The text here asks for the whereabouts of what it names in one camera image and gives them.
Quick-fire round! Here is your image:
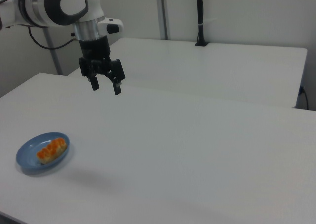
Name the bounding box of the blue plate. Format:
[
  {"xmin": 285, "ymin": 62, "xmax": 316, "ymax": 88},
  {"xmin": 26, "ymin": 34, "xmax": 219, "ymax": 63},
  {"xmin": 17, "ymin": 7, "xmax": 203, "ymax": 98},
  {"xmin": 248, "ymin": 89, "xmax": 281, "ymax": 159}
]
[{"xmin": 16, "ymin": 132, "xmax": 71, "ymax": 171}]

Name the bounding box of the orange topped bread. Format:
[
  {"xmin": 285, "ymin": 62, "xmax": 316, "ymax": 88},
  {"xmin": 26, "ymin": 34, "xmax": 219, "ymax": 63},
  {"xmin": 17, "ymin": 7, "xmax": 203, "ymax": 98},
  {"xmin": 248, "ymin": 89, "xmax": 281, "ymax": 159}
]
[{"xmin": 37, "ymin": 138, "xmax": 67, "ymax": 165}]

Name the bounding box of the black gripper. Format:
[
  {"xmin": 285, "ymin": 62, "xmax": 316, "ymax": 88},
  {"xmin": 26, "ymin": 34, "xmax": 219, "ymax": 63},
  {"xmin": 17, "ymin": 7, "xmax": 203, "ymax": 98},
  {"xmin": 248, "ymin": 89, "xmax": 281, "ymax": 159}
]
[{"xmin": 79, "ymin": 35, "xmax": 125, "ymax": 96}]

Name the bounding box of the black camera pole with clamp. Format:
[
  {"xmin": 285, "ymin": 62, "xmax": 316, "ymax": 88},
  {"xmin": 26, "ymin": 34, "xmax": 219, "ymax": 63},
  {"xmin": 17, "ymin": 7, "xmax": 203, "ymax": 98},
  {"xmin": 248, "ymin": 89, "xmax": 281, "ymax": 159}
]
[{"xmin": 194, "ymin": 0, "xmax": 210, "ymax": 47}]

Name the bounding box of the grey wall partition post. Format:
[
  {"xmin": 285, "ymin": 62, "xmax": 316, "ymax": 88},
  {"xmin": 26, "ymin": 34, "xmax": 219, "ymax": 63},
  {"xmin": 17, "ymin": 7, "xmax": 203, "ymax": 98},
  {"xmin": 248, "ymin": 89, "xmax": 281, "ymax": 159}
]
[{"xmin": 155, "ymin": 0, "xmax": 171, "ymax": 40}]

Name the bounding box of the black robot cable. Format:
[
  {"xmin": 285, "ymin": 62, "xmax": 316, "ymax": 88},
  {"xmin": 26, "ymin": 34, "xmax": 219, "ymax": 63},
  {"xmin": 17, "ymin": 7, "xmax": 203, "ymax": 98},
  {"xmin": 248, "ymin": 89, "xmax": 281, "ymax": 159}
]
[{"xmin": 28, "ymin": 26, "xmax": 80, "ymax": 50}]

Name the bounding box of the grey metal stand post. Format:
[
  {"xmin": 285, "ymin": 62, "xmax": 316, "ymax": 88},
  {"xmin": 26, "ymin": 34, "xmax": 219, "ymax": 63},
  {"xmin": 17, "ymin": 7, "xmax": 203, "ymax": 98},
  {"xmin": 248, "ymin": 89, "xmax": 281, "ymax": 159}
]
[{"xmin": 43, "ymin": 27, "xmax": 63, "ymax": 75}]

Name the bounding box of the black cable at table edge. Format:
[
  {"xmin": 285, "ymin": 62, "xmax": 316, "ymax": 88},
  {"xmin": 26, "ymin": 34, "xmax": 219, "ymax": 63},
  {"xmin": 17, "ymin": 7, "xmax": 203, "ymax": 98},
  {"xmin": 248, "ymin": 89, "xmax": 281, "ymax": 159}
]
[{"xmin": 299, "ymin": 86, "xmax": 310, "ymax": 110}]

